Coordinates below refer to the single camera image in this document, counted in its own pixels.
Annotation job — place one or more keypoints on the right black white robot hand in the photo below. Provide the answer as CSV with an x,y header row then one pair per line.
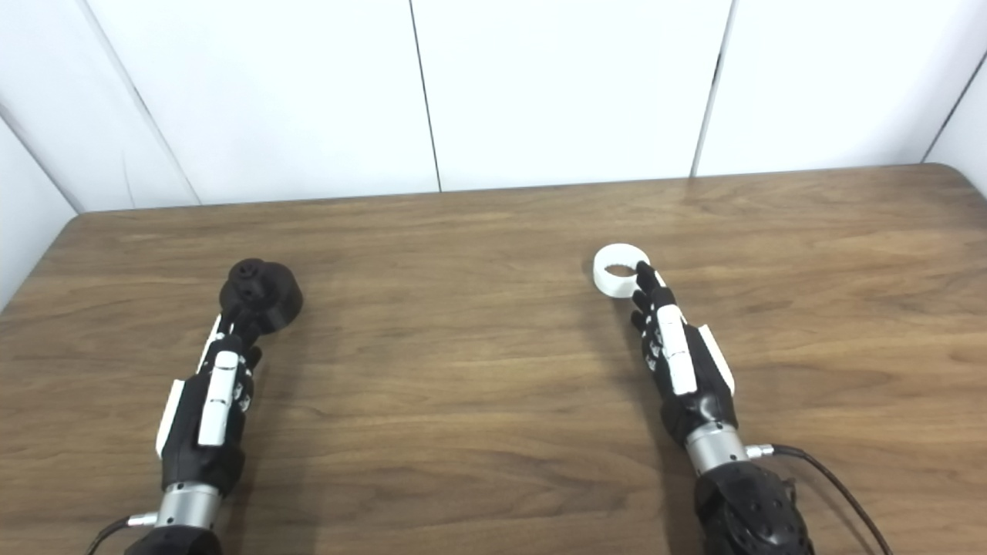
x,y
705,401

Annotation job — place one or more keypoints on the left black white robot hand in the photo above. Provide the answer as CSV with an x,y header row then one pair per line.
x,y
185,447

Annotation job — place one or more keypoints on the round black plastic part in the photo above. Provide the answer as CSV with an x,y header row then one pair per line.
x,y
271,297

